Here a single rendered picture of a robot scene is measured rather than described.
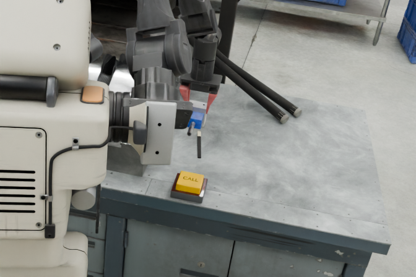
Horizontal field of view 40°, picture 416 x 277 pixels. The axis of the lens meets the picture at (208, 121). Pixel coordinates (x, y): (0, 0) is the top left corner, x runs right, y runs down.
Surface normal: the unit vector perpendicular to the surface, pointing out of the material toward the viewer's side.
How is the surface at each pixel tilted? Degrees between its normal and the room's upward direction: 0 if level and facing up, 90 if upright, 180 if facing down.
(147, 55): 44
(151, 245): 90
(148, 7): 65
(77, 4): 51
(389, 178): 0
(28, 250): 82
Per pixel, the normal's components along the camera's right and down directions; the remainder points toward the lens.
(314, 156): 0.13, -0.86
